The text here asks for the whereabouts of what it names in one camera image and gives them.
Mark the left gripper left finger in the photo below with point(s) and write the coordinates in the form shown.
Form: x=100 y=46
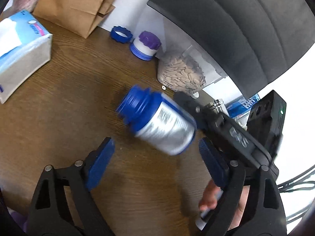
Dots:
x=49 y=213

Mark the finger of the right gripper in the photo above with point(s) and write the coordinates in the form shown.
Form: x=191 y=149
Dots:
x=191 y=106

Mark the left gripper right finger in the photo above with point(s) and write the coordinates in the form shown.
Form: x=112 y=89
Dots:
x=264 y=213

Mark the blue white pill bottle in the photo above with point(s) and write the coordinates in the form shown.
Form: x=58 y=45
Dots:
x=156 y=119

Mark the person's right hand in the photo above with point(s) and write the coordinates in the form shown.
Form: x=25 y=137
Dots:
x=210 y=198

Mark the steel tumbler lying down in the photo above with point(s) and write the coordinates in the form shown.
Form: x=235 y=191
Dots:
x=211 y=104

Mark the blue soda can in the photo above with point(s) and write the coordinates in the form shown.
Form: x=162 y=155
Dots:
x=241 y=105

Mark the clear container of nuts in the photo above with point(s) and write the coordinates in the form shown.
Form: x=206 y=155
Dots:
x=189 y=70

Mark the white jar purple lid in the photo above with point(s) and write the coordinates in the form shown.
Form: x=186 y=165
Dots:
x=145 y=46

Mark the black paper bag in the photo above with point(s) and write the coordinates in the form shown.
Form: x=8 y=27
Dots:
x=253 y=41

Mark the blue bottle cap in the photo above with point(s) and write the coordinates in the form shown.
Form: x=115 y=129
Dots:
x=121 y=34

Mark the brown paper bag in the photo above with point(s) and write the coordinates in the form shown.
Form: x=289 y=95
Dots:
x=78 y=16

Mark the blue tissue box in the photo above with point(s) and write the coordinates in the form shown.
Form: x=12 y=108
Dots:
x=25 y=47

